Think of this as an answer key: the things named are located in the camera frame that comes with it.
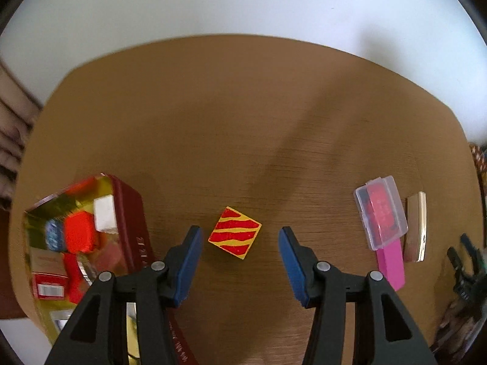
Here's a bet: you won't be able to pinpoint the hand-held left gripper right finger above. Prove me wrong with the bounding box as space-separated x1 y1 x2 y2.
278 226 438 365

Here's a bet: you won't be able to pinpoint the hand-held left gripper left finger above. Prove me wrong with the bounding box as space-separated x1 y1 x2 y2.
46 225 204 365

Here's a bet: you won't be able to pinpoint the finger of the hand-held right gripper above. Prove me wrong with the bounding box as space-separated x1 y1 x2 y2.
446 246 467 278
460 233 481 264

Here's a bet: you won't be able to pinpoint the yellow red striped block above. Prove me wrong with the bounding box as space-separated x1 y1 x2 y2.
207 206 263 263

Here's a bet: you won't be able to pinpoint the pink block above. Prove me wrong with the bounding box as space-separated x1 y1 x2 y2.
375 238 406 291

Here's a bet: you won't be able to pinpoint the red tin box gold interior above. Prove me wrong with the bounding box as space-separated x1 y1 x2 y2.
23 173 198 365

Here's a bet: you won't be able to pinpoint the black white chevron wooden block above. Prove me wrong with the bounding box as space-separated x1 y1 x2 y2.
92 195 118 234

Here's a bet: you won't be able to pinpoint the red cardboard box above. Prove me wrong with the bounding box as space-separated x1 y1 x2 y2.
30 249 69 300

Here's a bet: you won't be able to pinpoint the patterned cloth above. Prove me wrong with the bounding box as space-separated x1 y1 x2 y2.
432 300 484 354

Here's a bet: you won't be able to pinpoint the clear plastic box red contents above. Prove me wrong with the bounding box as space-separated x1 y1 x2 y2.
354 176 408 251

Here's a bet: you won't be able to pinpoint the red-orange block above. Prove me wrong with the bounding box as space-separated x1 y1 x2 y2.
63 213 100 255

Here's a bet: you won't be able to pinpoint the blue patterned block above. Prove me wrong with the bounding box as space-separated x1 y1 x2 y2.
45 218 66 252

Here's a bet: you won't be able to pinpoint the beige patterned curtain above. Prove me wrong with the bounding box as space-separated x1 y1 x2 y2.
0 61 42 206

